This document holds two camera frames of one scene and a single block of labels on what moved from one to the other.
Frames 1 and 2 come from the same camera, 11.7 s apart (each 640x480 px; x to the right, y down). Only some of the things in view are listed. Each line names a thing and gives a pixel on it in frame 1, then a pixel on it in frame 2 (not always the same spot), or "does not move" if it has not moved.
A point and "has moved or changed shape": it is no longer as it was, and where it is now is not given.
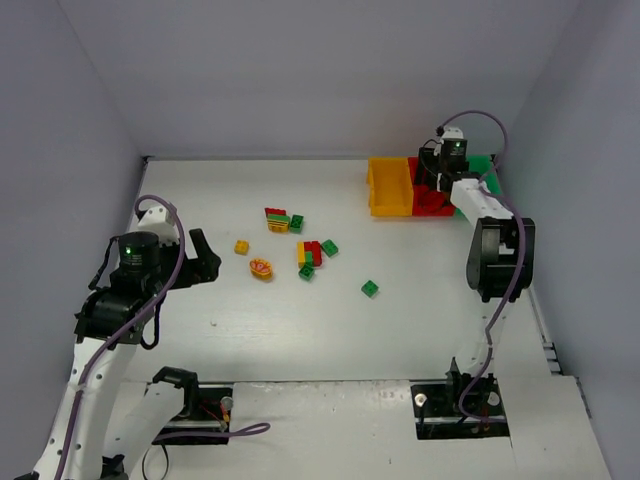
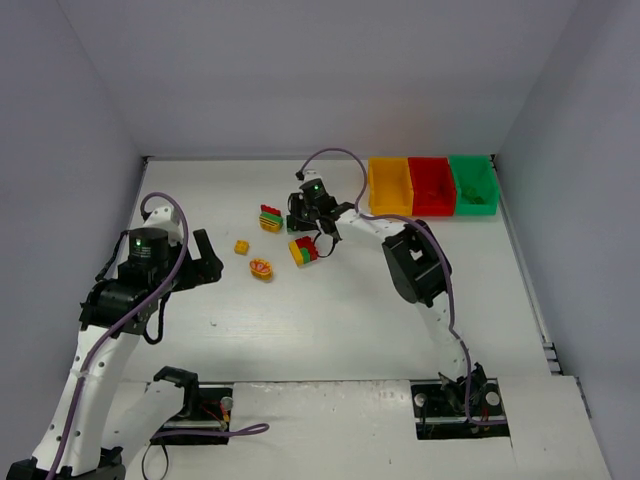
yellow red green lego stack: x=308 y=253 has moved or changed shape
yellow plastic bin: x=390 y=186 does not move
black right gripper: x=433 y=185 -> x=314 y=216
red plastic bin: x=427 y=200 does not move
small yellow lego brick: x=241 y=247 does not move
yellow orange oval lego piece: x=261 y=269 does not move
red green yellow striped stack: x=278 y=220 has moved or changed shape
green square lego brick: x=369 y=288 has moved or changed shape
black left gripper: x=187 y=265 does not move
